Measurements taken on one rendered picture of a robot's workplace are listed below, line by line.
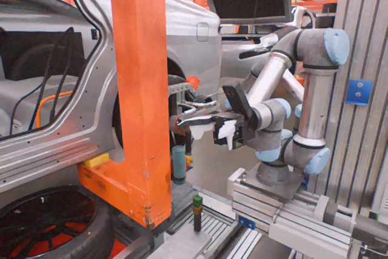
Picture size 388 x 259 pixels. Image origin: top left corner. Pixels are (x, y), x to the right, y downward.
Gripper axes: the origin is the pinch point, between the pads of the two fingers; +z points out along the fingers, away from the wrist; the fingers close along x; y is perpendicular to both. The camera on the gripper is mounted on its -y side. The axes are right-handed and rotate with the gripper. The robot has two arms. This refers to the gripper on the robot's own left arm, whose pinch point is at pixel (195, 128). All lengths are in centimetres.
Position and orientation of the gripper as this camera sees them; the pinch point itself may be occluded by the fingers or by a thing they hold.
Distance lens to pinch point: 57.9
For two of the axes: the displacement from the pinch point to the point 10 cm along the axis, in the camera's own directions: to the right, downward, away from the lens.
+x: -6.1, -1.2, 7.8
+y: 0.9, 9.7, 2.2
